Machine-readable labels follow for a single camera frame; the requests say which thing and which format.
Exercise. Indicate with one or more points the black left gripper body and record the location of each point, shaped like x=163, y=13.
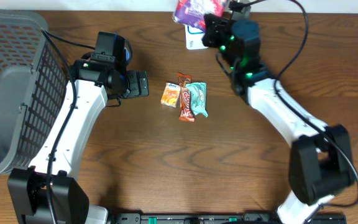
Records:
x=139, y=83

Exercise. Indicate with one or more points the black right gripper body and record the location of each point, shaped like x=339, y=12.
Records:
x=218, y=37

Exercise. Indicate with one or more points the orange Kleenex tissue pack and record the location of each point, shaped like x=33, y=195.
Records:
x=170, y=95

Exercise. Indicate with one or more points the purple tissue pack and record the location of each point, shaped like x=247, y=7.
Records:
x=191, y=12

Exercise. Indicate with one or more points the mint green wipes pack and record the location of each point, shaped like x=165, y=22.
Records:
x=198, y=92

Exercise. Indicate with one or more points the red orange snack bar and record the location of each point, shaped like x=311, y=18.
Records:
x=186, y=113

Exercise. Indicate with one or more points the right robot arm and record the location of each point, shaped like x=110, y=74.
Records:
x=321, y=163

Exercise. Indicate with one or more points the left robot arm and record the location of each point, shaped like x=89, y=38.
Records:
x=48, y=190

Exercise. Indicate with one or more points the white barcode scanner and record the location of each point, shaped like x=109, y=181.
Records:
x=193, y=37

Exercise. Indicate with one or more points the grey plastic mesh basket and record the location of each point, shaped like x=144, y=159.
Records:
x=32, y=88

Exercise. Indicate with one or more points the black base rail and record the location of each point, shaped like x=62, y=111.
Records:
x=136, y=218

